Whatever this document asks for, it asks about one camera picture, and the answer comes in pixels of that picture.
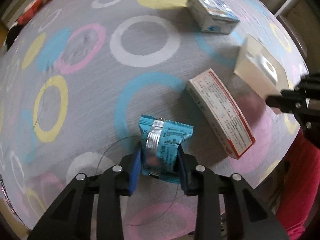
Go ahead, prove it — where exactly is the red white plush toy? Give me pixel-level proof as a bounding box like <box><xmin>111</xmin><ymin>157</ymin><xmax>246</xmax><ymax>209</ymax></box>
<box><xmin>17</xmin><ymin>0</ymin><xmax>44</xmax><ymax>25</ymax></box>

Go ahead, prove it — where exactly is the red white medicine box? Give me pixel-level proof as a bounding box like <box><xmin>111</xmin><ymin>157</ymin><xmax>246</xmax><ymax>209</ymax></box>
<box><xmin>186</xmin><ymin>68</ymin><xmax>255</xmax><ymax>159</ymax></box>

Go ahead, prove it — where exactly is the blue foil snack wrapper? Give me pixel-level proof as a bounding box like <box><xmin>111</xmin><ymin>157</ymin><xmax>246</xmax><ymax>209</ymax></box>
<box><xmin>138</xmin><ymin>115</ymin><xmax>193</xmax><ymax>184</ymax></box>

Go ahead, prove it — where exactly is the white plastic tray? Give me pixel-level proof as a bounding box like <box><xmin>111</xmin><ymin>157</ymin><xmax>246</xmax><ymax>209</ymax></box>
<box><xmin>234</xmin><ymin>35</ymin><xmax>289</xmax><ymax>102</ymax></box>

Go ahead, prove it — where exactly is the black plush toy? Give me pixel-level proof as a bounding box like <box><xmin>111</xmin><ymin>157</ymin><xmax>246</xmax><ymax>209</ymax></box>
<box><xmin>4</xmin><ymin>21</ymin><xmax>23</xmax><ymax>51</ymax></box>

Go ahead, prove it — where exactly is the blue white milk carton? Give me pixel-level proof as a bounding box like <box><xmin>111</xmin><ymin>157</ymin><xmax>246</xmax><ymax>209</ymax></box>
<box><xmin>187</xmin><ymin>0</ymin><xmax>240</xmax><ymax>35</ymax></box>

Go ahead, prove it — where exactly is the grey circle-patterned bed sheet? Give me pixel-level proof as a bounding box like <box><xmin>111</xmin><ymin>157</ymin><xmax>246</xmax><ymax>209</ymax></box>
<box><xmin>1</xmin><ymin>0</ymin><xmax>308</xmax><ymax>229</ymax></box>

